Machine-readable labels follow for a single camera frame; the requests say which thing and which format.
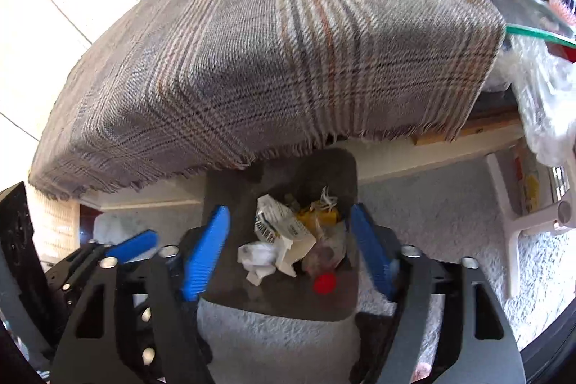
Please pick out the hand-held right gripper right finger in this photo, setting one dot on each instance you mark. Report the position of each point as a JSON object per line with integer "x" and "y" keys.
{"x": 373, "y": 253}

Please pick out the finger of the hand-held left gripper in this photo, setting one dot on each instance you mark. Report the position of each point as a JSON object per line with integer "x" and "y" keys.
{"x": 132, "y": 244}

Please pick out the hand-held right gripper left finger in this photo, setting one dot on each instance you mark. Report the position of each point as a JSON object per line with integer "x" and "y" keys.
{"x": 207, "y": 253}

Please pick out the white tissue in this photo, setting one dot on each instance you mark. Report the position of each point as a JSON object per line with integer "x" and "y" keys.
{"x": 256, "y": 256}

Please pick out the red bottle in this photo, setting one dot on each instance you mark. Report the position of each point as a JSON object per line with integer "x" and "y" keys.
{"x": 325, "y": 284}

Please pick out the white blue medicine box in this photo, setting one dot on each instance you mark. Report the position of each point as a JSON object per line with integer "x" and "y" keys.
{"x": 297, "y": 252}

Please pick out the white green medicine box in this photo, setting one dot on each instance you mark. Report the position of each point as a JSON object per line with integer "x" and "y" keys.
{"x": 279, "y": 226}

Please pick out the dark trash bin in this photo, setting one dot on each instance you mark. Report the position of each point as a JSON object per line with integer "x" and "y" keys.
{"x": 270, "y": 303}

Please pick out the yellow wrapper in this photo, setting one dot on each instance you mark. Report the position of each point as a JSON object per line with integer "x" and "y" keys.
{"x": 319, "y": 215}

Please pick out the white shaggy rug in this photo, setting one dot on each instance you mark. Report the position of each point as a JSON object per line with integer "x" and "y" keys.
{"x": 279, "y": 348}

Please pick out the white plastic stool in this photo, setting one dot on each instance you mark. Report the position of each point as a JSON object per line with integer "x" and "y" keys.
{"x": 508, "y": 204}

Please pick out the grey plaid cloth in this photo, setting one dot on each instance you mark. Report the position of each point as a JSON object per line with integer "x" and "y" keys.
{"x": 225, "y": 51}

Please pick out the beige woven folding screen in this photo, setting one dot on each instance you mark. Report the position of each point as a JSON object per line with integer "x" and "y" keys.
{"x": 54, "y": 28}

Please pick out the large translucent plastic bag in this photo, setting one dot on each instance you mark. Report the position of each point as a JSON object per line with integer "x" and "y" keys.
{"x": 549, "y": 96}

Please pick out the pink hair brush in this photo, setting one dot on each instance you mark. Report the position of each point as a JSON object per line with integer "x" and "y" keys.
{"x": 562, "y": 10}

